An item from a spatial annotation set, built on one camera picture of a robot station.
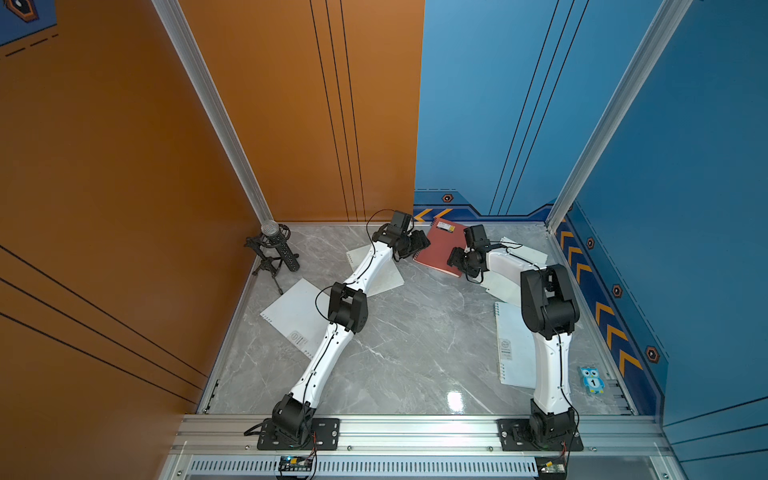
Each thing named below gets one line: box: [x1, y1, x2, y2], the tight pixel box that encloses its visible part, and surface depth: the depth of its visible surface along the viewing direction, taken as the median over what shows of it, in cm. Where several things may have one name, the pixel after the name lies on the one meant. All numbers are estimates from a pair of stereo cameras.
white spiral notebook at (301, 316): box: [260, 278, 330, 360], surface depth 94 cm
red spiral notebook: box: [413, 218, 467, 277], surface depth 111 cm
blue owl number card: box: [580, 367, 605, 394], surface depth 82 cm
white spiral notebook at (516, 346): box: [494, 302, 536, 389], surface depth 86 cm
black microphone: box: [244, 224, 300, 295], surface depth 96 cm
